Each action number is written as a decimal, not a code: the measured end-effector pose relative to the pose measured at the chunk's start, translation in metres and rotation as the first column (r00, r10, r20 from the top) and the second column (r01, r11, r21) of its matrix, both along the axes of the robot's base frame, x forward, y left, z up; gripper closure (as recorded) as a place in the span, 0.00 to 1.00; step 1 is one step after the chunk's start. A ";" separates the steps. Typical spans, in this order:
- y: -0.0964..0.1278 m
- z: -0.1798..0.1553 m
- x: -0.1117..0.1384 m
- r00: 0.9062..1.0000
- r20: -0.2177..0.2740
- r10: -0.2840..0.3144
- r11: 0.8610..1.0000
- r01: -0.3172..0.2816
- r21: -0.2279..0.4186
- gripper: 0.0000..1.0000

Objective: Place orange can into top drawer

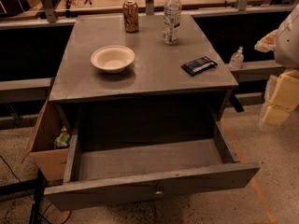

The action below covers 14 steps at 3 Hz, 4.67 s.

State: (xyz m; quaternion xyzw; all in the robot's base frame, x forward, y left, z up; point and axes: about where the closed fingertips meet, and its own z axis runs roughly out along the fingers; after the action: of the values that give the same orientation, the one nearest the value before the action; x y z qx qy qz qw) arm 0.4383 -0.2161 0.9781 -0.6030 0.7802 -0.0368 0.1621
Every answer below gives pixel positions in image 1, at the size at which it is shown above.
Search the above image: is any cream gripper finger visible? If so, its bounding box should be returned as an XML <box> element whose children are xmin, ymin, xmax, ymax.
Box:
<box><xmin>254</xmin><ymin>30</ymin><xmax>278</xmax><ymax>52</ymax></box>
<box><xmin>261</xmin><ymin>69</ymin><xmax>299</xmax><ymax>128</ymax></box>

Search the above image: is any orange drink can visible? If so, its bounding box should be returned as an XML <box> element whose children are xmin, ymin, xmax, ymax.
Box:
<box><xmin>122</xmin><ymin>0</ymin><xmax>139</xmax><ymax>33</ymax></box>

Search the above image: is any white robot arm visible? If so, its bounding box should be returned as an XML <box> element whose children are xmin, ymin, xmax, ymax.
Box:
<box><xmin>254</xmin><ymin>5</ymin><xmax>299</xmax><ymax>131</ymax></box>

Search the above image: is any open grey top drawer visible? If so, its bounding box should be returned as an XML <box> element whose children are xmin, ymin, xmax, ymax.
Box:
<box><xmin>45</xmin><ymin>123</ymin><xmax>260</xmax><ymax>210</ymax></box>

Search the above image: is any small clear sanitizer bottle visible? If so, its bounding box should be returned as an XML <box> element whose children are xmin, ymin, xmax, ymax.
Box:
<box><xmin>229</xmin><ymin>47</ymin><xmax>244</xmax><ymax>69</ymax></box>

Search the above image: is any dark blue snack packet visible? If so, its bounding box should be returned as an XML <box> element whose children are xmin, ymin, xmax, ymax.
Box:
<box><xmin>181</xmin><ymin>56</ymin><xmax>218</xmax><ymax>77</ymax></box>

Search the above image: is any clear plastic water bottle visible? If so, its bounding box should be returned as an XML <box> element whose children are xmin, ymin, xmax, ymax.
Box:
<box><xmin>163</xmin><ymin>0</ymin><xmax>182</xmax><ymax>45</ymax></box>

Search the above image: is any grey wooden cabinet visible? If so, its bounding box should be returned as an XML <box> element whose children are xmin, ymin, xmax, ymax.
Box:
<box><xmin>49</xmin><ymin>13</ymin><xmax>239</xmax><ymax>151</ymax></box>

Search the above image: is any white paper bowl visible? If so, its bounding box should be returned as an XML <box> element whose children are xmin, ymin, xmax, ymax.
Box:
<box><xmin>91</xmin><ymin>45</ymin><xmax>135</xmax><ymax>74</ymax></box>

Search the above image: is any green snack bag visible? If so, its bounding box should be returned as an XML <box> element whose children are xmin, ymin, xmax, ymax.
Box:
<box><xmin>53</xmin><ymin>127</ymin><xmax>71</xmax><ymax>149</ymax></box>

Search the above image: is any cardboard box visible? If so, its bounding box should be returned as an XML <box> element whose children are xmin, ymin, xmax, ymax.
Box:
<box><xmin>21</xmin><ymin>77</ymin><xmax>70</xmax><ymax>182</ymax></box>

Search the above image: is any black floor cable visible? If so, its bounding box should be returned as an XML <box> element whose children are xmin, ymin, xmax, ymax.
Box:
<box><xmin>0</xmin><ymin>154</ymin><xmax>73</xmax><ymax>224</ymax></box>

